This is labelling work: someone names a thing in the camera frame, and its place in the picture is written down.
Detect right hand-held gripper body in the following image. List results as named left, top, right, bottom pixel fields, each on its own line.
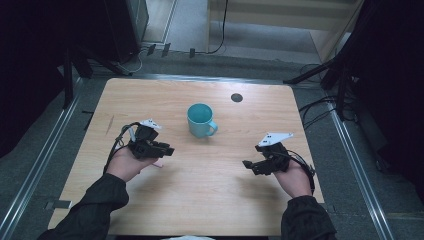
left=255, top=132, right=295, bottom=175

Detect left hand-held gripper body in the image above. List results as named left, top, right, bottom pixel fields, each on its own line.
left=127, top=118, right=168, bottom=160

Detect teal cup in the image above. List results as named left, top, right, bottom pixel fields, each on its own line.
left=186, top=102, right=219, bottom=139

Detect person's left hand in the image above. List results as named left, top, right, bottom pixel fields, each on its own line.
left=105, top=146, right=165, bottom=183

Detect person's right hand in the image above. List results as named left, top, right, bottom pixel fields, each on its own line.
left=273, top=159, right=313, bottom=200

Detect black tripod stand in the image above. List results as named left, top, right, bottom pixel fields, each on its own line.
left=283, top=55, right=354, bottom=121

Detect black metal stand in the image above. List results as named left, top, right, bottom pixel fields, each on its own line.
left=62, top=49, right=75, bottom=110

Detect black cabinet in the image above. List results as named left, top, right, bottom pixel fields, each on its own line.
left=102, top=0, right=150, bottom=65

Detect black curtain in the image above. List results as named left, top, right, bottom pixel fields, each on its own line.
left=333, top=0, right=424, bottom=193
left=0, top=0, right=111, bottom=159

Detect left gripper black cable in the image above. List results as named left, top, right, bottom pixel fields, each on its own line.
left=102, top=121, right=141, bottom=175

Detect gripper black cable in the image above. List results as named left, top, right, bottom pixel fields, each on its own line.
left=282, top=149, right=317, bottom=196
left=102, top=121, right=141, bottom=175

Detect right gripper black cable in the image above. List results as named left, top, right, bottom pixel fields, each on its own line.
left=282, top=149, right=317, bottom=196

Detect black floor cables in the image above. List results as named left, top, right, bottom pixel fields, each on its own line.
left=298, top=94, right=338, bottom=130

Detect white floor cable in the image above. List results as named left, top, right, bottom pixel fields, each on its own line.
left=114, top=48, right=149, bottom=76

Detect metal floor rail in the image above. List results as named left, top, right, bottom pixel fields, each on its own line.
left=328, top=101, right=397, bottom=240
left=0, top=78, right=84, bottom=240

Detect grey table bracket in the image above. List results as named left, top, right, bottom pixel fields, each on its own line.
left=44, top=199, right=73, bottom=211

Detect black hanging cable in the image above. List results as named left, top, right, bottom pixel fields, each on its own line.
left=195, top=0, right=230, bottom=56

